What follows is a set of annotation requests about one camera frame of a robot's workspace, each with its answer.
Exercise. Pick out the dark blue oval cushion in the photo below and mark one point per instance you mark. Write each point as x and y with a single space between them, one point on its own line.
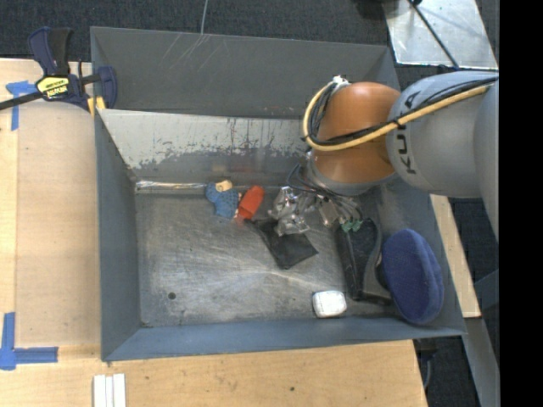
413 276

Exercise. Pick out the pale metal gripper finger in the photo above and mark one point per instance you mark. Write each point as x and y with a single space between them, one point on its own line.
283 227
302 226

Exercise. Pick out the blue dotted toy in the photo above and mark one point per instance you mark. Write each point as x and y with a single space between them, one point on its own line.
225 202

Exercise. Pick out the red-orange toy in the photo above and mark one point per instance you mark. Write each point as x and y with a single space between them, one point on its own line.
251 203

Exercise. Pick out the black cloth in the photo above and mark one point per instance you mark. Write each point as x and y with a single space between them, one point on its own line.
292 250

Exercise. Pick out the small white box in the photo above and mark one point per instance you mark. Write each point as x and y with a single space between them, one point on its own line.
329 304

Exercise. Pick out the grey metal bin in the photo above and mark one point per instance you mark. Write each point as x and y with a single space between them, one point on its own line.
203 269

